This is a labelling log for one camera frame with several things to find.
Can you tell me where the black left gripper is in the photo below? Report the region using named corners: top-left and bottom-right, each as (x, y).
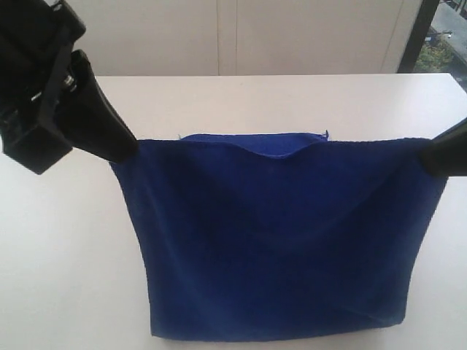
top-left (1, 1), bottom-right (138, 174)

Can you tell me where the blue towel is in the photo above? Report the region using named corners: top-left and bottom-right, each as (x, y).
top-left (112, 133), bottom-right (447, 342)

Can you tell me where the black window frame post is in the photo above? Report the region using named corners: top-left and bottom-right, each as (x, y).
top-left (397, 0), bottom-right (440, 74)

